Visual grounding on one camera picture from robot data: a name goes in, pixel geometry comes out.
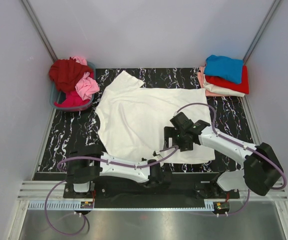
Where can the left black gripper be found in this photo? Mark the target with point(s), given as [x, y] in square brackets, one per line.
[165, 173]

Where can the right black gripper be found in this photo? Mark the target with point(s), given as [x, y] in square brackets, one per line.
[169, 135]

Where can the white t shirt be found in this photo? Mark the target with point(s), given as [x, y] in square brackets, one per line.
[132, 118]

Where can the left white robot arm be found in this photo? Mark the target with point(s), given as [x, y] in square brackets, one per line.
[82, 170]

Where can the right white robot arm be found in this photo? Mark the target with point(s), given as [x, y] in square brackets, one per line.
[260, 166]

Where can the folded cream t shirt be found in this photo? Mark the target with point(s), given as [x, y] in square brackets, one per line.
[216, 86]

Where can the folded salmon pink t shirt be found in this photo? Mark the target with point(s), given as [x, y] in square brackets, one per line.
[201, 79]

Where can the folded red t shirt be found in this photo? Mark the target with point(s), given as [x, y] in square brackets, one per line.
[222, 86]

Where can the folded blue t shirt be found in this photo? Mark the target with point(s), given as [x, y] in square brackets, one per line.
[227, 68]

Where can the light pink crumpled shirt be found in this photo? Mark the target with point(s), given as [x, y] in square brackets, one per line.
[87, 86]

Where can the magenta crumpled shirt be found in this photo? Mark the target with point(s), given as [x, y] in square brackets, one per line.
[73, 99]

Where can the dark red crumpled shirt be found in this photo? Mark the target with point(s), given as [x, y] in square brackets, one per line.
[66, 73]

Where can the blue plastic laundry basket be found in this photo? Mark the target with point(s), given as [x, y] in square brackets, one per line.
[59, 97]

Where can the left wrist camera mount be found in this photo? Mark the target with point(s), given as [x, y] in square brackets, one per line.
[155, 156]

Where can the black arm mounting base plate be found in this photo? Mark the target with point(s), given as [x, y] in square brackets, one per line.
[180, 191]

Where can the white slotted cable duct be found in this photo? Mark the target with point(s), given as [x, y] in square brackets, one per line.
[59, 205]

